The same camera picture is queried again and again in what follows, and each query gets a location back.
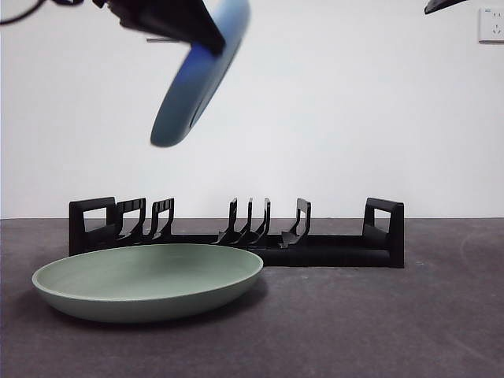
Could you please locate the blue round plate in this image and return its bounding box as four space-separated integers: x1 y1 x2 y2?
149 0 252 149

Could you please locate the green round plate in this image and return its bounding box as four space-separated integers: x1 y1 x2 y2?
31 243 264 324

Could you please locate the black plastic plate rack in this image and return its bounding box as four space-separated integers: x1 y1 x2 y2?
69 196 406 269

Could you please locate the black cable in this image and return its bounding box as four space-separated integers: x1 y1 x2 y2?
0 0 54 26

